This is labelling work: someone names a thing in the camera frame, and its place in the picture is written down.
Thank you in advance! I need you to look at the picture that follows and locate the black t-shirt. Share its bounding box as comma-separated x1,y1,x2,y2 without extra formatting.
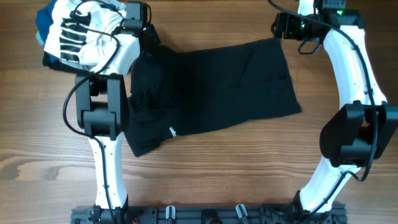
125,39,301,157

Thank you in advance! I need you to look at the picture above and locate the white black-print t-shirt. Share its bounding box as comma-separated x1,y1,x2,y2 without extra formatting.
44,0,126,66

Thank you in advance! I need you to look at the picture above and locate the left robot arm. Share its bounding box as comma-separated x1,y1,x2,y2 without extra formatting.
69,1,152,223

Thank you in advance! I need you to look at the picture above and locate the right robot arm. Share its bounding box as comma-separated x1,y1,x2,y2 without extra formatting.
271,1,397,222

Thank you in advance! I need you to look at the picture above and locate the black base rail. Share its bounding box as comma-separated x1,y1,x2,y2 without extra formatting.
70,203,348,224

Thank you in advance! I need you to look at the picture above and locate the blue folded garment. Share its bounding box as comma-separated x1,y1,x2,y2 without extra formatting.
35,0,59,67

